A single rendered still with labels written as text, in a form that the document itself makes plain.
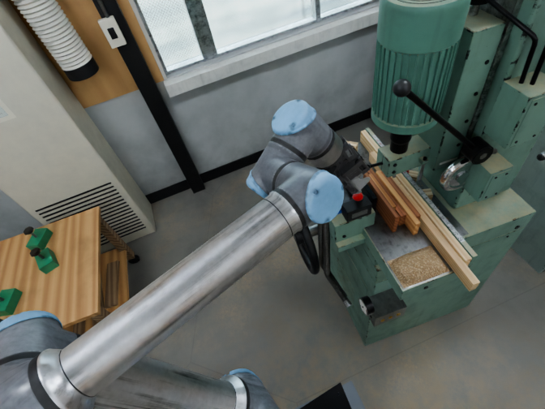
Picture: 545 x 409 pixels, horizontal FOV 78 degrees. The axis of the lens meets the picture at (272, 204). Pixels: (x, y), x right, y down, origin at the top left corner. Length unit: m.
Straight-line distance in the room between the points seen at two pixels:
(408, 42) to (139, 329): 0.73
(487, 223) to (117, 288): 1.82
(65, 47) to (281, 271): 1.57
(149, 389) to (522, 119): 1.02
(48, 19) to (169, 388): 1.55
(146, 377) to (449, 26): 0.93
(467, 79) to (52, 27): 1.62
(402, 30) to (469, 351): 1.55
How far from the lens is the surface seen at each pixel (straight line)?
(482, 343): 2.01
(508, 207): 1.39
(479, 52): 0.95
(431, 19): 0.80
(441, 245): 1.06
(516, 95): 0.97
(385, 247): 1.07
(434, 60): 0.85
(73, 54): 1.92
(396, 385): 1.86
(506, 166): 1.10
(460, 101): 1.00
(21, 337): 0.72
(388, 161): 1.06
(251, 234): 0.56
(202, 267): 0.55
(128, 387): 0.81
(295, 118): 0.71
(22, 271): 2.09
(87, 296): 1.77
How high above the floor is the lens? 1.81
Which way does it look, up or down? 50 degrees down
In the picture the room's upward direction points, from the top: 14 degrees counter-clockwise
